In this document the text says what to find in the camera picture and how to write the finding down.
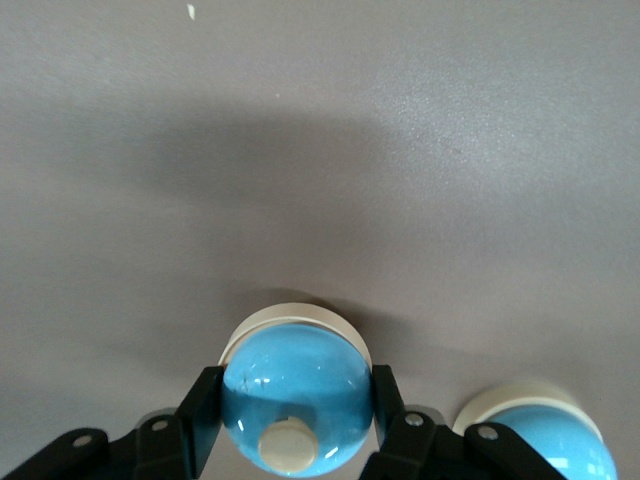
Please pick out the brown table mat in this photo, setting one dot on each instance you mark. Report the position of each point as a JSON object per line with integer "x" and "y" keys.
{"x": 320, "y": 150}

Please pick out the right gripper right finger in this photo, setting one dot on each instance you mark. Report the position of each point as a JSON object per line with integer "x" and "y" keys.
{"x": 410, "y": 445}

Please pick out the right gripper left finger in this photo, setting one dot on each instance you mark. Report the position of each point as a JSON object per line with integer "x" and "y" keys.
{"x": 190, "y": 430}

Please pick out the scratched blue call bell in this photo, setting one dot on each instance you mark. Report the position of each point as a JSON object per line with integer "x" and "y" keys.
{"x": 297, "y": 385}

